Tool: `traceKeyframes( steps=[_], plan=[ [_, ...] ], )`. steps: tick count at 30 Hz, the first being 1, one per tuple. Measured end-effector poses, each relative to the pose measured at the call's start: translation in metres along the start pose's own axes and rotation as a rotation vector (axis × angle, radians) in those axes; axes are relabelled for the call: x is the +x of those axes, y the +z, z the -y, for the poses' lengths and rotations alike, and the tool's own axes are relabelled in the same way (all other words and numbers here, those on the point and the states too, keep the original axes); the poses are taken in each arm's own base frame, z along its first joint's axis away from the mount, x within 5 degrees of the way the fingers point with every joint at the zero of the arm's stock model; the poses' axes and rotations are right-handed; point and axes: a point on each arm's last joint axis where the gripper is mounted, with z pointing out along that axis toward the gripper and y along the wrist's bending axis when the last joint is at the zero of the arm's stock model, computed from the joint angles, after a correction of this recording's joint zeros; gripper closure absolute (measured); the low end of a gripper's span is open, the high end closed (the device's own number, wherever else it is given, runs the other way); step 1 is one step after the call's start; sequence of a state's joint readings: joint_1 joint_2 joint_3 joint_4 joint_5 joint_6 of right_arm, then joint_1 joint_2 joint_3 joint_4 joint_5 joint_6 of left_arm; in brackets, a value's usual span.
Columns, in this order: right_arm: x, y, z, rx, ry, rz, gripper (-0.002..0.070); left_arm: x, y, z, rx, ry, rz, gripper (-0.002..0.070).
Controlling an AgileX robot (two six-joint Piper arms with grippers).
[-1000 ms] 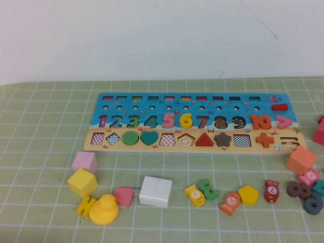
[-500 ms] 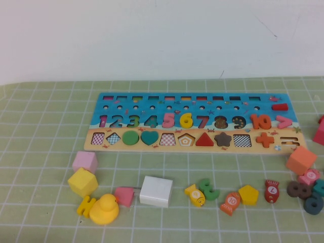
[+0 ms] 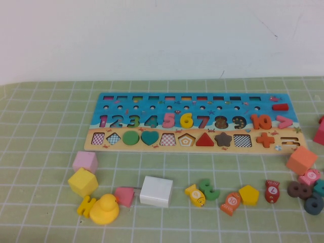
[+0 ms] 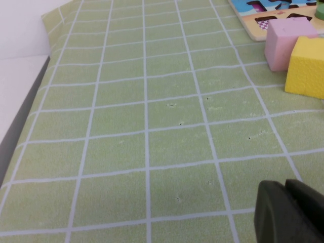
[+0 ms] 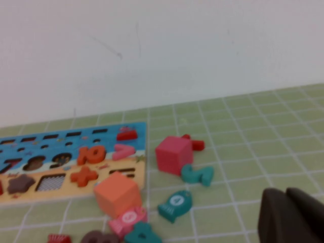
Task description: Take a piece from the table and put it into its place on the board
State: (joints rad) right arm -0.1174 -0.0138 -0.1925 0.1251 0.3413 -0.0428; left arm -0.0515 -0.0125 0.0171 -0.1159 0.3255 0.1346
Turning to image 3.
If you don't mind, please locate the yellow wooden number six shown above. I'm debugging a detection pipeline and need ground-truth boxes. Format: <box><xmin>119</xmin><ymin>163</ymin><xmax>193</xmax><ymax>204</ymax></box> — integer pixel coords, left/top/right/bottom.
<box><xmin>180</xmin><ymin>112</ymin><xmax>195</xmax><ymax>129</ymax></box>

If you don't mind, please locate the teal wooden heart piece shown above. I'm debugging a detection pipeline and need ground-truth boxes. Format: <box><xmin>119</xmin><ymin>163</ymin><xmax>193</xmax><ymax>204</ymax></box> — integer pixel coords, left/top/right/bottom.
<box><xmin>141</xmin><ymin>131</ymin><xmax>159</xmax><ymax>146</ymax></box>

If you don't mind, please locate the green wooden circle piece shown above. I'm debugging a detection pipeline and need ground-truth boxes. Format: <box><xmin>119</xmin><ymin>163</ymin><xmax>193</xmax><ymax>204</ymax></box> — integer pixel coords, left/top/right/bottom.
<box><xmin>123</xmin><ymin>131</ymin><xmax>140</xmax><ymax>147</ymax></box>

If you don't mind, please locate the red wooden triangle piece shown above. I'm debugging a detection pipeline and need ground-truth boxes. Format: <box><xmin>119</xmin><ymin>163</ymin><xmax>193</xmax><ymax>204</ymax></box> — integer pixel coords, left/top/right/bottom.
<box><xmin>195</xmin><ymin>131</ymin><xmax>215</xmax><ymax>147</ymax></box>

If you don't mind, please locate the brown wooden star piece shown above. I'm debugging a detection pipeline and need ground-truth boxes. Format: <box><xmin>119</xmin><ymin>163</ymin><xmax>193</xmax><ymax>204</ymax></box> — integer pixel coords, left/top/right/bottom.
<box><xmin>214</xmin><ymin>132</ymin><xmax>233</xmax><ymax>147</ymax></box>

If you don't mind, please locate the pink wooden trapezoid piece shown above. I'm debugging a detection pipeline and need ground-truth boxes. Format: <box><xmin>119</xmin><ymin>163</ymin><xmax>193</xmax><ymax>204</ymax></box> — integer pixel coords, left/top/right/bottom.
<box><xmin>114</xmin><ymin>186</ymin><xmax>134</xmax><ymax>208</ymax></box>

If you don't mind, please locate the wooden number shape puzzle board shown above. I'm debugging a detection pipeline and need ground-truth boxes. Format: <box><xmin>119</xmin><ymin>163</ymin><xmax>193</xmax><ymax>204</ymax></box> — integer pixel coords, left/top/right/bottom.
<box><xmin>83</xmin><ymin>91</ymin><xmax>307</xmax><ymax>154</ymax></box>

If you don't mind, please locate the yellow wooden pentagon piece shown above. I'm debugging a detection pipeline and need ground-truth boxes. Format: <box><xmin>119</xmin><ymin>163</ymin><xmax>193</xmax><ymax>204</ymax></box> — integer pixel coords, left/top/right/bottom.
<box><xmin>238</xmin><ymin>184</ymin><xmax>260</xmax><ymax>206</ymax></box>

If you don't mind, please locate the pink wooden number five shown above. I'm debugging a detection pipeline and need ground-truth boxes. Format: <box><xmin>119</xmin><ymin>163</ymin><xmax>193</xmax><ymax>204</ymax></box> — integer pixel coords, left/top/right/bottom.
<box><xmin>163</xmin><ymin>112</ymin><xmax>177</xmax><ymax>129</ymax></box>

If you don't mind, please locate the white charger plug block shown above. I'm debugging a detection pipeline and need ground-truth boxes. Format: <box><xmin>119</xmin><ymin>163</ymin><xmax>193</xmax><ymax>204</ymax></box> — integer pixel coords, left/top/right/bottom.
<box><xmin>133</xmin><ymin>175</ymin><xmax>174</xmax><ymax>209</ymax></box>

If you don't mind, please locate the yellow wooden fish nine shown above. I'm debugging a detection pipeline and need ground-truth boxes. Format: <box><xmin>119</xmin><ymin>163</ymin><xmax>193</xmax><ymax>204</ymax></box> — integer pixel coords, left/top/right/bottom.
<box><xmin>184</xmin><ymin>184</ymin><xmax>207</xmax><ymax>208</ymax></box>

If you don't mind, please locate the pink wooden cube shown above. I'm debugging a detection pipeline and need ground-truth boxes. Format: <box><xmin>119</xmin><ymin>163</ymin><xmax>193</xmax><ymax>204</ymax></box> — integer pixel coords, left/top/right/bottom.
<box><xmin>72</xmin><ymin>150</ymin><xmax>98</xmax><ymax>175</ymax></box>

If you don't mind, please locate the green wooden number three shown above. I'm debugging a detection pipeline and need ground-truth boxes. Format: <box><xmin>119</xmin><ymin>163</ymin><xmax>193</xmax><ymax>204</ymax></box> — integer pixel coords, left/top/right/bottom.
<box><xmin>199</xmin><ymin>178</ymin><xmax>221</xmax><ymax>201</ymax></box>

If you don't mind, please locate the orange wooden number ten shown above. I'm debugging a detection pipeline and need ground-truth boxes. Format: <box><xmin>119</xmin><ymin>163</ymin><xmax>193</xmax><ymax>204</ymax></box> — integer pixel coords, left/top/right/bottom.
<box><xmin>250</xmin><ymin>113</ymin><xmax>273</xmax><ymax>130</ymax></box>

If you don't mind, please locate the yellow wooden cube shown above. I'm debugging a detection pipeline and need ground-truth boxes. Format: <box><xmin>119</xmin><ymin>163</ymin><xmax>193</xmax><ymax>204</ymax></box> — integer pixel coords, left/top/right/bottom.
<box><xmin>67</xmin><ymin>167</ymin><xmax>99</xmax><ymax>198</ymax></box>

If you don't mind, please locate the green checked tablecloth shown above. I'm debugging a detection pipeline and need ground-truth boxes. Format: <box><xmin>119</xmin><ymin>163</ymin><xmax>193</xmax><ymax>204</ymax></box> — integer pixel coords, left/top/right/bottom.
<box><xmin>0</xmin><ymin>75</ymin><xmax>324</xmax><ymax>243</ymax></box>

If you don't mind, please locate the orange wooden plus sign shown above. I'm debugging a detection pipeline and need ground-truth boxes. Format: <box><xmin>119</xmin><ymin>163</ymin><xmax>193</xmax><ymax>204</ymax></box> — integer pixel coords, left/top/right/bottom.
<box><xmin>256</xmin><ymin>132</ymin><xmax>276</xmax><ymax>148</ymax></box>

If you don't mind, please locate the orange wooden fish ten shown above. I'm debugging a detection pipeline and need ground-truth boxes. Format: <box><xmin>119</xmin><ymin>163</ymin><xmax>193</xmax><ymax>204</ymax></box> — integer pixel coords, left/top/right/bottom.
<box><xmin>220</xmin><ymin>191</ymin><xmax>241</xmax><ymax>217</ymax></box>

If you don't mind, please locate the yellow rubber duck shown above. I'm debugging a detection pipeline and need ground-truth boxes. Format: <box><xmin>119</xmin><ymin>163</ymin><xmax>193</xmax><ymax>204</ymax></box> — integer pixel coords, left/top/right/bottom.
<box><xmin>90</xmin><ymin>193</ymin><xmax>120</xmax><ymax>225</ymax></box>

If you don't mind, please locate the yellow wooden letter H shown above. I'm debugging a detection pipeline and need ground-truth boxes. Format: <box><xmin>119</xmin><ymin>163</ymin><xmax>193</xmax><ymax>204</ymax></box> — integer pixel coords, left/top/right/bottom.
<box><xmin>77</xmin><ymin>195</ymin><xmax>97</xmax><ymax>218</ymax></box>

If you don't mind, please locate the pink wooden greater-than sign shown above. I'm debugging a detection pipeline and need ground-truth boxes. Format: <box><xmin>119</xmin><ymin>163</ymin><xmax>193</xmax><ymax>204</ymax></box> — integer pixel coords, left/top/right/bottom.
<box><xmin>276</xmin><ymin>115</ymin><xmax>294</xmax><ymax>129</ymax></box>

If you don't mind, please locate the red wooden fish seven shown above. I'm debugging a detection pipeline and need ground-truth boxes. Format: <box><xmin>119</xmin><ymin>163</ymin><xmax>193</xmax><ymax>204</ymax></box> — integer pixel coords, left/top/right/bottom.
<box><xmin>265</xmin><ymin>179</ymin><xmax>280</xmax><ymax>204</ymax></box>

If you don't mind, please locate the orange wooden cube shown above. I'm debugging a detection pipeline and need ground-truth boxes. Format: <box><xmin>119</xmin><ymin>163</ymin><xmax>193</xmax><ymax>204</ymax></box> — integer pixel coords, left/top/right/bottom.
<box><xmin>286</xmin><ymin>145</ymin><xmax>318</xmax><ymax>176</ymax></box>

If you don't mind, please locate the brown wooden number eight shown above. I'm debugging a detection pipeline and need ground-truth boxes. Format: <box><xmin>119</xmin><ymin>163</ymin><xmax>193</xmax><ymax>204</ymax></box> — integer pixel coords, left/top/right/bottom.
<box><xmin>287</xmin><ymin>180</ymin><xmax>313</xmax><ymax>199</ymax></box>

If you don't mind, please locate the pink wooden fish five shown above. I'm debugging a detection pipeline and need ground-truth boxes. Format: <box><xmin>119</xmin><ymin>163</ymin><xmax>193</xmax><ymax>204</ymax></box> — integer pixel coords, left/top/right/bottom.
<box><xmin>298</xmin><ymin>168</ymin><xmax>321</xmax><ymax>187</ymax></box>

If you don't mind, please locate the red wooden block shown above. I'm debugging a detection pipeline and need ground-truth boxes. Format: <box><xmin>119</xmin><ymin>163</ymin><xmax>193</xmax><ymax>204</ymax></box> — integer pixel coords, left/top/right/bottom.
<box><xmin>313</xmin><ymin>115</ymin><xmax>324</xmax><ymax>146</ymax></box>

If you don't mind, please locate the teal wooden number two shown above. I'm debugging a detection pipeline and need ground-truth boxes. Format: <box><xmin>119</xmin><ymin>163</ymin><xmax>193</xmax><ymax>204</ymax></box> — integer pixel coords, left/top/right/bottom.
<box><xmin>313</xmin><ymin>179</ymin><xmax>324</xmax><ymax>197</ymax></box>

